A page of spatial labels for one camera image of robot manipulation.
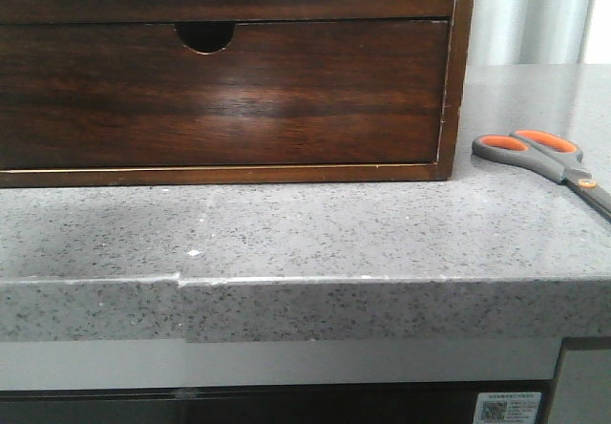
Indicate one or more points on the white QR code sticker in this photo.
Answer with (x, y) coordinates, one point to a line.
(507, 407)

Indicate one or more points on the dark wooden drawer cabinet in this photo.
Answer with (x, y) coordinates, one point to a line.
(220, 33)

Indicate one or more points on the white cabinet door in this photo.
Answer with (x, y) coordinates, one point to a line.
(582, 382)

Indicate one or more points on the grey orange scissors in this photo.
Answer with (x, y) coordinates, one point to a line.
(555, 158)

